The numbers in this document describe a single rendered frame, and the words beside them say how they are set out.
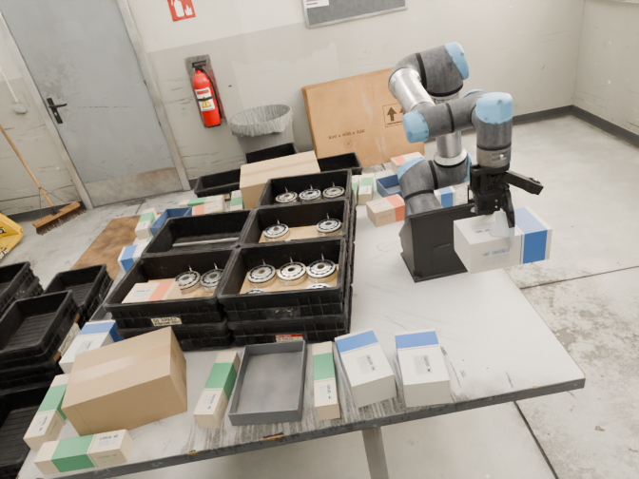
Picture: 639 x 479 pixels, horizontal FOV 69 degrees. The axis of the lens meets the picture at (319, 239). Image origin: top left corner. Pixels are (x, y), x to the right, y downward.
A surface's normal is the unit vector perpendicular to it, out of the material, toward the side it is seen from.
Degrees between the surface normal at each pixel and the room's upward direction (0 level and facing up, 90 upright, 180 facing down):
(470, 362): 0
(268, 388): 0
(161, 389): 90
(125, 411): 90
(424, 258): 90
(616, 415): 0
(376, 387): 90
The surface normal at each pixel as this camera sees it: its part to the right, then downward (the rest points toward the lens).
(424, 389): 0.00, 0.52
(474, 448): -0.17, -0.84
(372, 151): 0.04, 0.22
